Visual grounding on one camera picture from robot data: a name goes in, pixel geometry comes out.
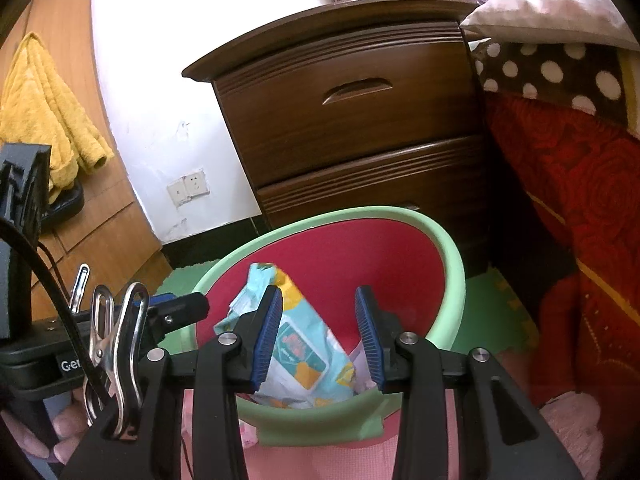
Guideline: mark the brown polka dot blanket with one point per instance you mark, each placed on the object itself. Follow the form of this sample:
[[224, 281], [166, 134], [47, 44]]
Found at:
[[530, 67]]

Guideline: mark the pink fluffy cloth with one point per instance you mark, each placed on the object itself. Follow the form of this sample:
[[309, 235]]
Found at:
[[570, 430]]

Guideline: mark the light blue wipes pack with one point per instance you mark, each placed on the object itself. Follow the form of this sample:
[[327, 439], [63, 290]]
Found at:
[[305, 360]]

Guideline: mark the red blanket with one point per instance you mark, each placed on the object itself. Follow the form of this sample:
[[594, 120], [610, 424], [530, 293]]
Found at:
[[575, 185]]

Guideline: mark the pale pink pillow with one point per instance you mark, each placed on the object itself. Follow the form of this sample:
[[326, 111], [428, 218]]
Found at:
[[550, 10]]

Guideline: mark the person's left hand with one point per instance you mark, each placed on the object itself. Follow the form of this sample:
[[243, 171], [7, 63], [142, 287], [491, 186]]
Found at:
[[70, 425]]

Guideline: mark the red bin with green rim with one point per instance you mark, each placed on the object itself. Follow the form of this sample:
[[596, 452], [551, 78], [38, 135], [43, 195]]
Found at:
[[350, 260]]

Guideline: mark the white wall socket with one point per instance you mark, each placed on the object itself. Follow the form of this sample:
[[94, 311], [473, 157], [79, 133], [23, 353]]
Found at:
[[187, 187]]

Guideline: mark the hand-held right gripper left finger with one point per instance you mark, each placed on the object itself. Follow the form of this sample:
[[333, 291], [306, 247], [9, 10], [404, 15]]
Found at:
[[267, 340]]

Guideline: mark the dark wooden nightstand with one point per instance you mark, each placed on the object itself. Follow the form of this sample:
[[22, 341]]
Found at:
[[350, 135]]

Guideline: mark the metal spring clip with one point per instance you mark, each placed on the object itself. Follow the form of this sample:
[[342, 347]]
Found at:
[[127, 350], [80, 285]]

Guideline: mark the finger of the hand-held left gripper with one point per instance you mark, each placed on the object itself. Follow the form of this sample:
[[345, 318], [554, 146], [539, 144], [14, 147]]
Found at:
[[185, 310], [162, 298]]

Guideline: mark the yellow towel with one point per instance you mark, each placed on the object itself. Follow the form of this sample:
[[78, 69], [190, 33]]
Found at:
[[40, 110]]

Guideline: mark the light wooden wardrobe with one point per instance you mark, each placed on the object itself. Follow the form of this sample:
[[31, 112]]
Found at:
[[115, 240]]

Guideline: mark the pink foam mat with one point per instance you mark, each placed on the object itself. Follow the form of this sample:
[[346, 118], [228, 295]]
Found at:
[[325, 460]]

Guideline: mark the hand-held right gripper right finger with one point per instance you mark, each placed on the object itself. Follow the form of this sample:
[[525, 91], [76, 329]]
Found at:
[[372, 340]]

